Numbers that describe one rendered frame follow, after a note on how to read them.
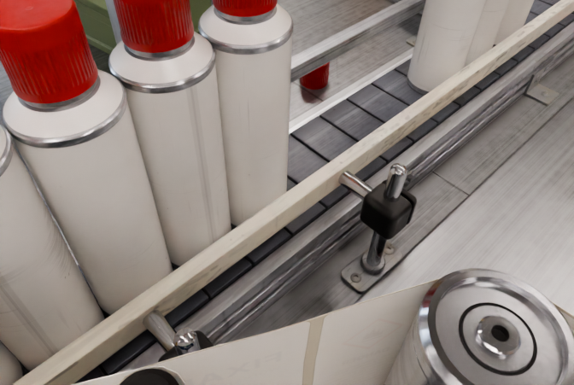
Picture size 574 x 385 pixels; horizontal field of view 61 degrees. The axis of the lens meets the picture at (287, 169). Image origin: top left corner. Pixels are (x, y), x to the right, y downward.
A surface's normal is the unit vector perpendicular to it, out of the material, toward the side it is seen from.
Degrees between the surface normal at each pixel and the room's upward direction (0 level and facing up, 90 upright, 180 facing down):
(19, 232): 90
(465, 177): 0
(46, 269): 90
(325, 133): 0
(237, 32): 42
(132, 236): 90
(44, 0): 2
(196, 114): 90
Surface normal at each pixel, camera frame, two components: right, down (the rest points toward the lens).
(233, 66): -0.22, 0.70
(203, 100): 0.82, 0.43
